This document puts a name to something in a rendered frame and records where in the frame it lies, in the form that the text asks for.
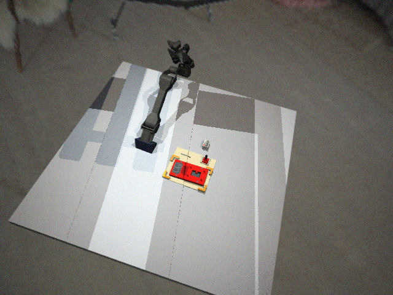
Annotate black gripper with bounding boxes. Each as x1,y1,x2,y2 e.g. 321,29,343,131
167,40,183,64

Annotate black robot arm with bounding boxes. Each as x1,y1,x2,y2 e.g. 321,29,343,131
140,43,195,143

